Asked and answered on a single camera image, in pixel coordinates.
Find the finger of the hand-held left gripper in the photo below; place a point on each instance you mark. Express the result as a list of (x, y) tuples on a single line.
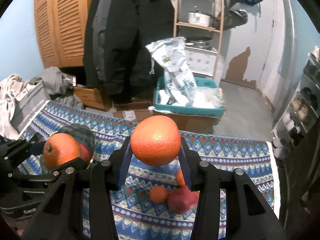
[(62, 170), (22, 150)]

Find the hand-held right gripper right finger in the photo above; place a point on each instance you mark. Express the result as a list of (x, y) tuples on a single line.
[(186, 170)]

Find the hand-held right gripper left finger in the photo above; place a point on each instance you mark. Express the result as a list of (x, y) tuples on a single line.
[(125, 160)]

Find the small tangerine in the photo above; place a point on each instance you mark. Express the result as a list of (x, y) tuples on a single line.
[(158, 194), (180, 177)]

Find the large orange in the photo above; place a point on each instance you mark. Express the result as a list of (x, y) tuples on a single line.
[(155, 140), (60, 150)]

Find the red apple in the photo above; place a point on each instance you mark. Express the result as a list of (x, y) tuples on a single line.
[(181, 201), (86, 152)]

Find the green glass bowl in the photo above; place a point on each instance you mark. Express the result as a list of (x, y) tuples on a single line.
[(87, 135)]

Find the blue patterned blanket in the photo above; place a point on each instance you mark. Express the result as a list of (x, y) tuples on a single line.
[(225, 150)]

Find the cardboard box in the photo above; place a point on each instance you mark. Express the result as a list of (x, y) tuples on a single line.
[(200, 122)]

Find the white cloth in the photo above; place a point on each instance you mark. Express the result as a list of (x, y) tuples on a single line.
[(7, 100)]

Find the teal plastic crate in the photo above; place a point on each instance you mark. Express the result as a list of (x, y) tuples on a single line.
[(185, 110)]

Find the wooden drawer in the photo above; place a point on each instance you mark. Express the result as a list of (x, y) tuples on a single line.
[(87, 97)]

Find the clear plastic bag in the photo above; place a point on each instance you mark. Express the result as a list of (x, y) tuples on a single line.
[(207, 97)]

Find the white printed rice bag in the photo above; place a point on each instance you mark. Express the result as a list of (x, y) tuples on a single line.
[(175, 67)]

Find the black hooded coat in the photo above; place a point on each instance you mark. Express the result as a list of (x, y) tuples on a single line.
[(125, 42)]

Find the dark hanging coat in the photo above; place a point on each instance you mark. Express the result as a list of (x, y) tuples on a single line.
[(305, 180)]

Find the metal steamer pot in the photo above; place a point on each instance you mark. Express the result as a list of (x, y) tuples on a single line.
[(198, 43)]

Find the grey jacket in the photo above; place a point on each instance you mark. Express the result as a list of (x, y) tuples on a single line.
[(98, 30)]

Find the group of assorted shoes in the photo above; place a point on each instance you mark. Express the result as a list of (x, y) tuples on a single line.
[(303, 107)]

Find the wooden louvered wardrobe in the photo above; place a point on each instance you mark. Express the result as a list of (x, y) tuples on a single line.
[(62, 17)]

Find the shoe rack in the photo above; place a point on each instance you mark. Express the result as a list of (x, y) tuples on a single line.
[(302, 85)]

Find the wooden shelf rack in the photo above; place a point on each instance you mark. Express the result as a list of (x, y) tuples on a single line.
[(195, 26)]

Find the metal cooking pot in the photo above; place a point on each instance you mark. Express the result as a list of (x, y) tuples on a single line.
[(198, 18)]

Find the white door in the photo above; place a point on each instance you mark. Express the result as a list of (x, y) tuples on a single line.
[(250, 30)]

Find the grey green hanging bag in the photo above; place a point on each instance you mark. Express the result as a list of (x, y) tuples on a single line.
[(235, 17)]

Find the metal pipe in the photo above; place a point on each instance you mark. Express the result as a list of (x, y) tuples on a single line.
[(287, 42)]

